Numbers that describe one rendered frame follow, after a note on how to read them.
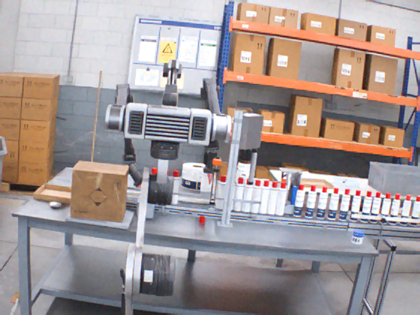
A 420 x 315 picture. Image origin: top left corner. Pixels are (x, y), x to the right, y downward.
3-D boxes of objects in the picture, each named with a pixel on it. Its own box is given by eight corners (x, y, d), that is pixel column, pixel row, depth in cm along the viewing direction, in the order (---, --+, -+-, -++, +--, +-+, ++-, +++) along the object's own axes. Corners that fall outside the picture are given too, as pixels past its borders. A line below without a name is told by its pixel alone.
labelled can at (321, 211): (322, 217, 346) (328, 186, 342) (324, 220, 341) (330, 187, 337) (315, 217, 346) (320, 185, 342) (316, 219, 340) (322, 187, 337)
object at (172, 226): (333, 199, 429) (333, 196, 428) (378, 256, 299) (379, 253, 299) (66, 169, 423) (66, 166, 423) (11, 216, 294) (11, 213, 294)
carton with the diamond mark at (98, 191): (125, 211, 324) (129, 165, 319) (122, 223, 300) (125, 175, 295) (76, 205, 321) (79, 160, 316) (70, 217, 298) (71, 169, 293)
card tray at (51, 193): (86, 195, 353) (86, 189, 352) (77, 205, 328) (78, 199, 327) (44, 189, 352) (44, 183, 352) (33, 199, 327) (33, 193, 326)
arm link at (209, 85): (199, 73, 309) (217, 71, 310) (200, 91, 319) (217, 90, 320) (208, 128, 279) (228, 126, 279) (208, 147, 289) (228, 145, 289)
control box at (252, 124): (259, 147, 330) (264, 115, 327) (244, 149, 316) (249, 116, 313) (245, 144, 336) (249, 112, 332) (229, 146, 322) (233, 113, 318)
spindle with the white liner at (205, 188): (212, 195, 373) (217, 150, 368) (212, 198, 365) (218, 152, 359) (199, 193, 373) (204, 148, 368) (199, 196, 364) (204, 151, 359)
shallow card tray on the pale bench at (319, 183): (324, 182, 492) (324, 178, 491) (334, 189, 469) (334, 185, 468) (289, 180, 485) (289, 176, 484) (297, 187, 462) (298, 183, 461)
